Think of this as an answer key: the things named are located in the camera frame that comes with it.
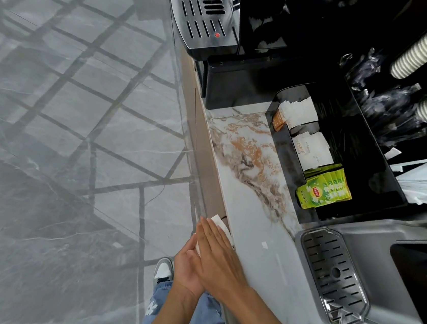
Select black coffee machine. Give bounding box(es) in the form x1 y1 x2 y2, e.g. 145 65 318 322
209 0 357 81

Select black dispenser touch panel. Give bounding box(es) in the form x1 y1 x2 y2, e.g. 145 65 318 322
382 235 427 324

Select black acrylic condiment organizer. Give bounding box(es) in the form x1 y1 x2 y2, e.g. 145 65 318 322
252 68 423 237

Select person's right forearm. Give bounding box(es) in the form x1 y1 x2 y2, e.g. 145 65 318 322
218 280 328 324

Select white and black sneaker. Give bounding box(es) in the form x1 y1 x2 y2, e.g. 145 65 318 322
152 256 176 286

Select stack of orange sugar packets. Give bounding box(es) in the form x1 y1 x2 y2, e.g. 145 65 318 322
271 107 291 133

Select beige counter cabinet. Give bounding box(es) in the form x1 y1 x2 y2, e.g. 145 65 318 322
159 45 257 247

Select white paper tissue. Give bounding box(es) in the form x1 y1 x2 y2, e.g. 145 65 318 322
194 212 239 261

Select stack of large white packets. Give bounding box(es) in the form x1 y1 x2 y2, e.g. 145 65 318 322
289 129 337 173

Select silver slotted coffee drip tray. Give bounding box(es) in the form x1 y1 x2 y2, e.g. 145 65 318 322
162 0 245 65

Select person's left hand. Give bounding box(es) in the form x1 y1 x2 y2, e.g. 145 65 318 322
169 232 214 300

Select pile of clear wrapped stirrers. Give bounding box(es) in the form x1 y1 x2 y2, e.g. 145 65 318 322
331 44 427 151

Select stack of green tea bags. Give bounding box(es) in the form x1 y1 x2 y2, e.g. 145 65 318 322
294 159 356 215

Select person's right hand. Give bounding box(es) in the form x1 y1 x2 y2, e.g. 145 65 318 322
188 216 260 306

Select person's left forearm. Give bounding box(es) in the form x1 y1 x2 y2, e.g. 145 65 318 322
141 281 208 324

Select black machine base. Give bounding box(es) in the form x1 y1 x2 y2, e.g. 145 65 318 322
198 53 318 122

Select blue jeans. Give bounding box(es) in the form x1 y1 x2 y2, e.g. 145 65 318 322
141 277 236 324

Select stack of small white packets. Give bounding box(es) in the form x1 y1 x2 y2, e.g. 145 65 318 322
276 94 323 131

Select grey water dispenser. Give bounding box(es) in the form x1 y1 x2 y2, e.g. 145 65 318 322
286 206 427 324

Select chrome slotted dispenser drip tray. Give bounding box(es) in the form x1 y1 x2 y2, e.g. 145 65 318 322
290 225 378 324

